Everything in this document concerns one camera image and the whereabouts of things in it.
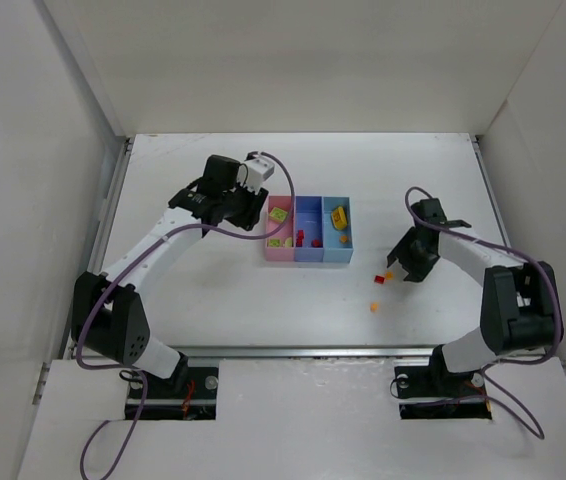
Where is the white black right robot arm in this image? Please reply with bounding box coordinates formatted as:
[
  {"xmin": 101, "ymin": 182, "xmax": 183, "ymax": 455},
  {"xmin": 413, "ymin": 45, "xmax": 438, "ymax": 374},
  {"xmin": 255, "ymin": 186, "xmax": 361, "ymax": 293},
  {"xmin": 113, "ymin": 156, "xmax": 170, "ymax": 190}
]
[{"xmin": 387, "ymin": 197, "xmax": 564, "ymax": 396}]

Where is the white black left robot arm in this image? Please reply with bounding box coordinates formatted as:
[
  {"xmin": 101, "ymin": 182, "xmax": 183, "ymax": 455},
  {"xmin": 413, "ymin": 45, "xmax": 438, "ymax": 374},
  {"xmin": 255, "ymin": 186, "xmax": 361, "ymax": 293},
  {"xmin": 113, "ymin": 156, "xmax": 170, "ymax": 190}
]
[{"xmin": 71, "ymin": 153, "xmax": 275, "ymax": 392}]

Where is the pink plastic bin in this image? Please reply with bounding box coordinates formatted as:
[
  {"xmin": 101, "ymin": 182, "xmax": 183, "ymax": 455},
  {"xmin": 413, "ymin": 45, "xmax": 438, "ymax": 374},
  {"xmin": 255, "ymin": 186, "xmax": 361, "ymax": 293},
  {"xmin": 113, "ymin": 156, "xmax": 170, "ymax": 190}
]
[{"xmin": 264, "ymin": 196, "xmax": 295, "ymax": 262}]

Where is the dark blue plastic bin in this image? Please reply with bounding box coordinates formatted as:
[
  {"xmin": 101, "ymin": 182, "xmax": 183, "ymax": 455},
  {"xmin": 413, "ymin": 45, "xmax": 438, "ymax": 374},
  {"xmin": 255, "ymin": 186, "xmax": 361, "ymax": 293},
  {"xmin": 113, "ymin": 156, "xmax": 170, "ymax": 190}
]
[{"xmin": 294, "ymin": 196, "xmax": 324, "ymax": 263}]

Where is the light blue plastic bin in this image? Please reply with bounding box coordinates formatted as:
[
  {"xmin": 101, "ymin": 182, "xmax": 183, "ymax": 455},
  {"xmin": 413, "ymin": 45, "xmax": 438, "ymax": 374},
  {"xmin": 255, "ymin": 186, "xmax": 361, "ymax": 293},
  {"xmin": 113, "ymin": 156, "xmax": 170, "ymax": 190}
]
[{"xmin": 323, "ymin": 196, "xmax": 354, "ymax": 264}]

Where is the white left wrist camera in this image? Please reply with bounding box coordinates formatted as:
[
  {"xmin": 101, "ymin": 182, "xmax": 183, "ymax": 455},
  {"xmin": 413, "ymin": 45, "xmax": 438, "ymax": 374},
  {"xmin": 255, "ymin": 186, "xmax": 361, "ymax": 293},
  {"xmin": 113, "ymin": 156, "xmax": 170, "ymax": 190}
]
[{"xmin": 237, "ymin": 152, "xmax": 275, "ymax": 194}]

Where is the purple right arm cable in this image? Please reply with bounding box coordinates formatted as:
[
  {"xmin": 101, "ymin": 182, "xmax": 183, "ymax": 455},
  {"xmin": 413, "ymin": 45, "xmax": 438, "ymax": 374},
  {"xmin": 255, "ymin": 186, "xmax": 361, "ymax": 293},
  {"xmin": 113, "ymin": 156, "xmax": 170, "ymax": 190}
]
[{"xmin": 405, "ymin": 187, "xmax": 564, "ymax": 440}]

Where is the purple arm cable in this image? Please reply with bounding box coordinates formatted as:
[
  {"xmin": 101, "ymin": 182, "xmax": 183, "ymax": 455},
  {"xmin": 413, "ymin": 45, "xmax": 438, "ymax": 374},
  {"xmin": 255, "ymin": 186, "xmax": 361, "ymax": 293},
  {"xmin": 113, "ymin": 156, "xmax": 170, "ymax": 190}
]
[
  {"xmin": 75, "ymin": 151, "xmax": 295, "ymax": 480},
  {"xmin": 405, "ymin": 187, "xmax": 564, "ymax": 440}
]

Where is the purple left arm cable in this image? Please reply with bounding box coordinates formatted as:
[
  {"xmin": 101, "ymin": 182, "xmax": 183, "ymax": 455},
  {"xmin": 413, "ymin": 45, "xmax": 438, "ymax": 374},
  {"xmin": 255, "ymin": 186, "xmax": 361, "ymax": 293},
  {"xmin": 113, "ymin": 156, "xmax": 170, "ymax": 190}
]
[{"xmin": 75, "ymin": 151, "xmax": 295, "ymax": 480}]

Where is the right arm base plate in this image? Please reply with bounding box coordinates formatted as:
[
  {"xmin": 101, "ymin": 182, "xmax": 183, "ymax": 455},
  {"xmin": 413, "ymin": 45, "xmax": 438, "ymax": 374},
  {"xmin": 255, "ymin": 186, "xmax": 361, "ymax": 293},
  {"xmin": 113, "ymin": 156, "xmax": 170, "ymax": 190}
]
[{"xmin": 391, "ymin": 365, "xmax": 492, "ymax": 420}]

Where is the aluminium front rail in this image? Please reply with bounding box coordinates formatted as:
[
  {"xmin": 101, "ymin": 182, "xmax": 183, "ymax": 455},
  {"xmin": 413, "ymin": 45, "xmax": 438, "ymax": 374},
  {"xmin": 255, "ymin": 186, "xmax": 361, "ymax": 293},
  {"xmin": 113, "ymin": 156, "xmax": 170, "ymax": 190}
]
[{"xmin": 62, "ymin": 341, "xmax": 547, "ymax": 359}]

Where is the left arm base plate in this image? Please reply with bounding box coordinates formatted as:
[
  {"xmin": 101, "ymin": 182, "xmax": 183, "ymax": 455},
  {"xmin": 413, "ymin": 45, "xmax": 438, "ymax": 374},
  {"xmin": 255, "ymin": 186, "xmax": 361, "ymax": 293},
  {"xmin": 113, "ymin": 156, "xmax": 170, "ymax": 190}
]
[{"xmin": 139, "ymin": 362, "xmax": 220, "ymax": 421}]

